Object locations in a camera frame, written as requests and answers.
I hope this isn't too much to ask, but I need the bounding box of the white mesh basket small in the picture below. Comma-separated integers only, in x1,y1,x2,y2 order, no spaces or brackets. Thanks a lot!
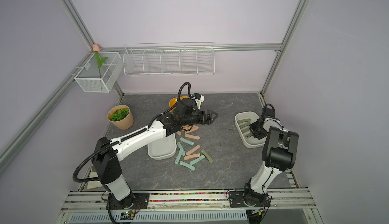
75,52,124,93

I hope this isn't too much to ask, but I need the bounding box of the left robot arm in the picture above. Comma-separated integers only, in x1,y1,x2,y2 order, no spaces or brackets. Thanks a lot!
73,82,218,201

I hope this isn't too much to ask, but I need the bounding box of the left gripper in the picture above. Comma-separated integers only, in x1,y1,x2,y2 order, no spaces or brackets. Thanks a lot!
181,110,218,127

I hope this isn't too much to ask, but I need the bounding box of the white storage box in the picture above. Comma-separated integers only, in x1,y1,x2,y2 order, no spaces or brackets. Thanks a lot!
235,111,265,149
147,135,177,160

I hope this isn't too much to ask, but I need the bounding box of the potted green plant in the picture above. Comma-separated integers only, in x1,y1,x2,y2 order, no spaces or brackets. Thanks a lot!
107,105,134,130

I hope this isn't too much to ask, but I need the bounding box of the white wire basket long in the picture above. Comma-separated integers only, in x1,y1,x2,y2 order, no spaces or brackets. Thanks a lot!
123,42,215,76

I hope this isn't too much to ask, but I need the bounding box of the yellow storage box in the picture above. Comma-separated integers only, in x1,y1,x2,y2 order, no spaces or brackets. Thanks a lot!
169,96,188,108

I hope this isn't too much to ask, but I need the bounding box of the artificial tulip flower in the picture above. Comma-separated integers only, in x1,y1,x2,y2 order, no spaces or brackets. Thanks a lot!
93,44,108,78

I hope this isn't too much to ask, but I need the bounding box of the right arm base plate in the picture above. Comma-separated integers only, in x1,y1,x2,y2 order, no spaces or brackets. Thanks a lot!
225,190,270,208

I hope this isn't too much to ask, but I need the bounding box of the mint knife long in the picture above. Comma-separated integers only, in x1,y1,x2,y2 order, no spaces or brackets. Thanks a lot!
174,151,182,165

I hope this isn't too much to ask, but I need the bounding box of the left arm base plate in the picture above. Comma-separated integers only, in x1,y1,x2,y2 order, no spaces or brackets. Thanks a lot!
106,192,150,210

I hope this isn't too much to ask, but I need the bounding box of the mint knife short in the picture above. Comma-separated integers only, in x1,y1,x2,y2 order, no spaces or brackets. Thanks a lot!
177,142,186,156

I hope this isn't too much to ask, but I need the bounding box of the mint knife bottom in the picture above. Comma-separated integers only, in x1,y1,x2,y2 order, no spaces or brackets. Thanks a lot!
179,161,196,171

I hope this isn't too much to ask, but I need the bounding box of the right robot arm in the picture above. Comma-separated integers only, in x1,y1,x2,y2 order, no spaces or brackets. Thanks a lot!
243,103,299,207

